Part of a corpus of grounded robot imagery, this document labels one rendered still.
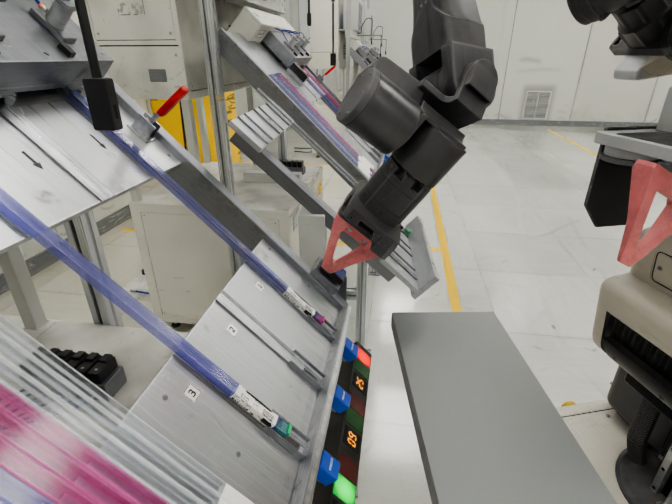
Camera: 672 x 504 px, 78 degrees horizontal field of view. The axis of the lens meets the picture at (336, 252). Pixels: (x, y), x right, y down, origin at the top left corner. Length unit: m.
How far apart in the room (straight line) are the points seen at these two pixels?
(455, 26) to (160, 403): 0.46
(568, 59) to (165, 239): 7.57
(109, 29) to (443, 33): 1.37
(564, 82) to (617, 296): 7.75
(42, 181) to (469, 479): 0.66
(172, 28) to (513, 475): 1.48
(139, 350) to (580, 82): 8.21
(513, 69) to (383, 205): 7.85
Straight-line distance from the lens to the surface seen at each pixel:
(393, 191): 0.42
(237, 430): 0.49
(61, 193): 0.56
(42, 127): 0.63
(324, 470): 0.54
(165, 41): 1.60
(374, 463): 1.44
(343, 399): 0.62
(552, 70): 8.41
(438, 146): 0.41
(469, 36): 0.48
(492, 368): 0.87
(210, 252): 1.73
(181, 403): 0.46
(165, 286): 1.91
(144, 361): 0.88
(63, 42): 0.68
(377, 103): 0.39
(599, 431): 1.32
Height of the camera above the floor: 1.14
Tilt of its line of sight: 26 degrees down
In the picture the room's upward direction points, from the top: straight up
